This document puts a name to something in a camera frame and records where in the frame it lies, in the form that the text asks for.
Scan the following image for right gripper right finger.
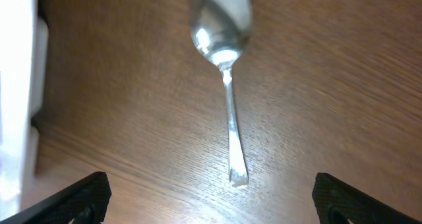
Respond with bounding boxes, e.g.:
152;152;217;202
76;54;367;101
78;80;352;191
312;173;421;224

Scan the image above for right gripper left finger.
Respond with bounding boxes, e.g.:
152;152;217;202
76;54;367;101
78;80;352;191
1;171;111;224

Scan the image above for large metal spoon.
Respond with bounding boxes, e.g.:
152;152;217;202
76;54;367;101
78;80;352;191
190;0;253;188

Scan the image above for white plastic cutlery tray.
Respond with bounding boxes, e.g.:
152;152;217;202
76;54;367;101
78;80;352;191
1;0;49;219

